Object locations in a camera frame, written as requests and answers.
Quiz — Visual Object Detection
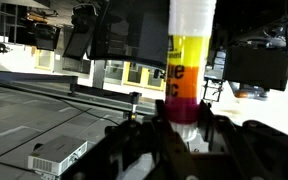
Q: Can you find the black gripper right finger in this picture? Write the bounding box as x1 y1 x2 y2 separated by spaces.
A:
196 99 288 180

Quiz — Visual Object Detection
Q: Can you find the long black rig bar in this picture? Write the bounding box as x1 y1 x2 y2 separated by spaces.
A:
0 59 142 116

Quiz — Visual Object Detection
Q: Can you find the black rectangular box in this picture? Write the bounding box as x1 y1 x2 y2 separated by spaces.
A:
222 44 288 92

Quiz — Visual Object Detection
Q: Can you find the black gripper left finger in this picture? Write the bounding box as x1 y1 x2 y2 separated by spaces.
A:
61 99 199 180

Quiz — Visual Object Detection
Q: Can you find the black angular equipment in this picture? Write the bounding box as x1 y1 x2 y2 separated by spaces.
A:
62 2 101 62

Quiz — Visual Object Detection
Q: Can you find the narrow yellow framed door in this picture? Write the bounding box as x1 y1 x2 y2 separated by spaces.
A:
121 61 146 89

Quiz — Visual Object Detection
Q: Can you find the white ceiling projector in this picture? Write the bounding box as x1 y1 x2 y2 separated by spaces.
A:
27 134 89 177

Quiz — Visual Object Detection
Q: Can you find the glue stick with colour bands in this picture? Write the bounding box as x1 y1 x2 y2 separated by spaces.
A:
164 0 218 143

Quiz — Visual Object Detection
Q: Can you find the wide yellow framed door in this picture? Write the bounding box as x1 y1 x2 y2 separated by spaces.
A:
143 65 167 92

